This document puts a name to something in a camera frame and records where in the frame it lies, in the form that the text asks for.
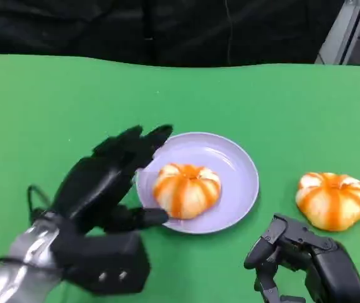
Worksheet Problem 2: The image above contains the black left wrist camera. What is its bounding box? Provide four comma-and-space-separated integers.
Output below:
50, 231, 152, 297

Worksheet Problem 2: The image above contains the orange and white bread roll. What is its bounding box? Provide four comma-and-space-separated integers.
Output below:
294, 171, 360, 233
152, 162, 223, 221

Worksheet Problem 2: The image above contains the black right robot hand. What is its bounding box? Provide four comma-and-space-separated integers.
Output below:
243, 213, 360, 303

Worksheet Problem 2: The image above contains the lilac plate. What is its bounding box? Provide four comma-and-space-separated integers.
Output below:
135, 132, 260, 235

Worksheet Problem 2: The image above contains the aluminium frame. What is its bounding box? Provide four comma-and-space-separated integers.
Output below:
314, 0, 360, 67

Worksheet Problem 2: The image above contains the black backdrop curtain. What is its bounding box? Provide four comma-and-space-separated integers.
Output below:
0, 0, 360, 68

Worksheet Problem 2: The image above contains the green table cloth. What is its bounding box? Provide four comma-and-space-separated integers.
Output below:
0, 52, 360, 303

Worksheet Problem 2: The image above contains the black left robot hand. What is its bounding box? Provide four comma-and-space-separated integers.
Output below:
52, 124, 175, 237

